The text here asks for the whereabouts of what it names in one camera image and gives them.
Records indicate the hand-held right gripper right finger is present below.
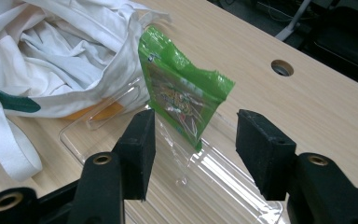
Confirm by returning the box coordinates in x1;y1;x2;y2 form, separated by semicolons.
235;108;358;224

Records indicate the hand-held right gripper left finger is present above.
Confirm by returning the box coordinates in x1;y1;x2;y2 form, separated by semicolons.
67;108;157;224

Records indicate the clear plastic tray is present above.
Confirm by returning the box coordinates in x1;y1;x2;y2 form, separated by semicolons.
58;77;283;224

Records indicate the green snack packet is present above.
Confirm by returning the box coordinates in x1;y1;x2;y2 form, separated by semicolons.
138;25;236;153

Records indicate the white cloth bag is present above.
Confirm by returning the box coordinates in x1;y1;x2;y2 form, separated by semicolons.
0;0;172;183

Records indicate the orange packet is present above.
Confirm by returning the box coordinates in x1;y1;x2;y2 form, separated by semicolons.
63;101;125;121

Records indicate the white metal stand leg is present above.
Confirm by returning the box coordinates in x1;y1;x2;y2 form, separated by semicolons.
274;0;311;41

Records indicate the dark bulky object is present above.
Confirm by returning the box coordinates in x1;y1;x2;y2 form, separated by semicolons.
301;0;358;91

